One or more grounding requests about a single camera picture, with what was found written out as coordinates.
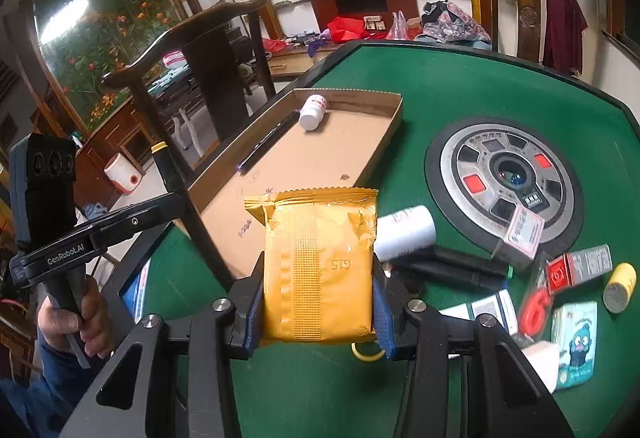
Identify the white pill bottle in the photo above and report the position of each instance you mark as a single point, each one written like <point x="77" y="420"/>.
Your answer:
<point x="312" y="115"/>

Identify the flower garden wall picture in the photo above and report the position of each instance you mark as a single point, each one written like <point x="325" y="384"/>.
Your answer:
<point x="100" y="18"/>

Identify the pink plastic bag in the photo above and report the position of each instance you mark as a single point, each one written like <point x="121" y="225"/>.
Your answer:
<point x="398" y="28"/>

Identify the blue and white box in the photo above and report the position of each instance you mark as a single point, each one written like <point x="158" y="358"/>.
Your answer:
<point x="455" y="310"/>
<point x="492" y="310"/>

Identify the person's left hand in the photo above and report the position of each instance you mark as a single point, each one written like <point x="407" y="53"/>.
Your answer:
<point x="100" y="323"/>

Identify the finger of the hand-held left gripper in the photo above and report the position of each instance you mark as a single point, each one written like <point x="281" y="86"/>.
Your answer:
<point x="150" y="213"/>

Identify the white bin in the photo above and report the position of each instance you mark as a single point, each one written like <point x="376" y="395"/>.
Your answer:
<point x="120" y="170"/>

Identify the red cloth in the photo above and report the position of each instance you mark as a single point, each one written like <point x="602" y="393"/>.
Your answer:
<point x="345" y="28"/>

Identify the long black stick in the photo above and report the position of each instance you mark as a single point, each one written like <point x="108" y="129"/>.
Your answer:
<point x="440" y="277"/>

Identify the carved wooden chair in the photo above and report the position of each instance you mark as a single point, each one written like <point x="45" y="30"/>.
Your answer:
<point x="530" y="18"/>

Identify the round mahjong table console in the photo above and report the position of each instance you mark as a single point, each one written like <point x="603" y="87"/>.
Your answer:
<point x="480" y="153"/>

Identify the black marker purple ends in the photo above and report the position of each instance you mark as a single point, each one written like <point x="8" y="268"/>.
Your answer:
<point x="270" y="140"/>

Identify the white cylinder bottle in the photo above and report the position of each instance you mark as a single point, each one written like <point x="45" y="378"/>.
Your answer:
<point x="405" y="233"/>

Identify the small clear sachet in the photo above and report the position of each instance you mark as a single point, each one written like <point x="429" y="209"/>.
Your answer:
<point x="520" y="233"/>

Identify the shallow cardboard box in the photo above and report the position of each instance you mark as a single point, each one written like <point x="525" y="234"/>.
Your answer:
<point x="310" y="153"/>

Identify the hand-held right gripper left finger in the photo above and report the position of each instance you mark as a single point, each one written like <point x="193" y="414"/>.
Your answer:
<point x="254" y="318"/>

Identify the maroon cloth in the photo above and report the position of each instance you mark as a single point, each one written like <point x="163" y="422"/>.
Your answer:
<point x="565" y="28"/>

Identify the yellow snack packet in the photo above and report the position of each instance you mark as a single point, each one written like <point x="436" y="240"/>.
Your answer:
<point x="315" y="268"/>

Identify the person's left forearm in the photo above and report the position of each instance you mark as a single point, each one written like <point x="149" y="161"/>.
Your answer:
<point x="40" y="398"/>

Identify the red plastic bag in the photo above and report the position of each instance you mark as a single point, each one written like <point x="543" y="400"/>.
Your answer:
<point x="273" y="44"/>

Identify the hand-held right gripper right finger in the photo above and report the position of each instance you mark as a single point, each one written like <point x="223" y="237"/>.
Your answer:
<point x="382" y="318"/>

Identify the cartoon tissue packet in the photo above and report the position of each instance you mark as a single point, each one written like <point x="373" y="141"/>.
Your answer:
<point x="575" y="343"/>

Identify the red brown television cabinet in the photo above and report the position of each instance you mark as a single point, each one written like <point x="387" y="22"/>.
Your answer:
<point x="400" y="3"/>

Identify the red and grey box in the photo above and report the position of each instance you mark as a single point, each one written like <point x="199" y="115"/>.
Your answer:
<point x="585" y="263"/>

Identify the plain white box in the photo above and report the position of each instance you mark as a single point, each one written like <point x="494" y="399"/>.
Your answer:
<point x="542" y="363"/>

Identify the red number candle pack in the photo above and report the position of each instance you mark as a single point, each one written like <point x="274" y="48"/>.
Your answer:
<point x="534" y="313"/>

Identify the wooden sideboard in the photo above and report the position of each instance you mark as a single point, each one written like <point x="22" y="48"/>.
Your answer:
<point x="130" y="133"/>

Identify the low wooden table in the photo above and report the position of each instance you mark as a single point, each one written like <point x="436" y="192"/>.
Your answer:
<point x="295" y="63"/>

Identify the yellow tape roll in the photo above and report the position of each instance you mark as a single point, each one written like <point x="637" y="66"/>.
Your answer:
<point x="620" y="285"/>

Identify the dark wooden chair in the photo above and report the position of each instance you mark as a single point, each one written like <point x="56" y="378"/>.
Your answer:
<point x="210" y="63"/>

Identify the cream case gold keyring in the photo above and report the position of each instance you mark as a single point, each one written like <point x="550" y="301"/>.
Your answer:
<point x="366" y="359"/>

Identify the floral cloth pile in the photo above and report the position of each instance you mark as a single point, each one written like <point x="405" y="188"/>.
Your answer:
<point x="455" y="20"/>

